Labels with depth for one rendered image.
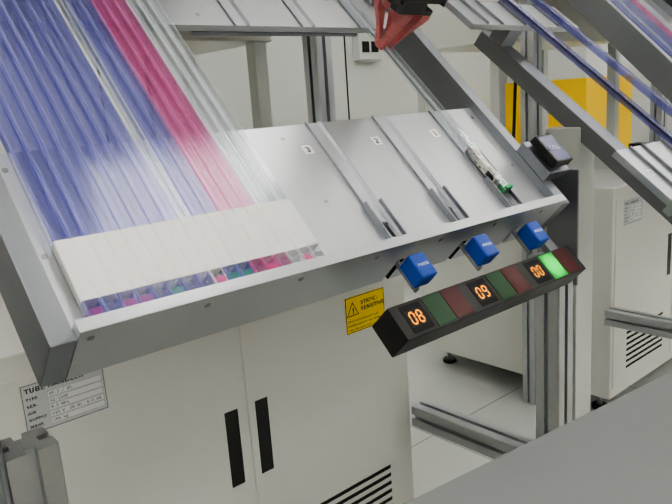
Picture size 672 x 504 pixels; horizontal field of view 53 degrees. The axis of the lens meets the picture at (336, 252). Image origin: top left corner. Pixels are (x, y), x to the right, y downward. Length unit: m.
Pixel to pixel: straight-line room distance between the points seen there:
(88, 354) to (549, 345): 0.70
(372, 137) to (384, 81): 2.64
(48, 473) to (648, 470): 0.45
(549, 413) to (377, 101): 2.54
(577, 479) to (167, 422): 0.59
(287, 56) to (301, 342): 2.17
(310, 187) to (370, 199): 0.07
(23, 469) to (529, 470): 0.37
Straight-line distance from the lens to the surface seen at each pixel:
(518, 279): 0.84
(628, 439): 0.61
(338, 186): 0.76
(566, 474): 0.55
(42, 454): 0.57
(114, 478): 0.97
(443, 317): 0.72
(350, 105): 3.33
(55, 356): 0.55
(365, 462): 1.25
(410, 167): 0.85
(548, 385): 1.09
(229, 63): 2.93
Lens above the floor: 0.88
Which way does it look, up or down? 13 degrees down
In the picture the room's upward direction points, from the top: 4 degrees counter-clockwise
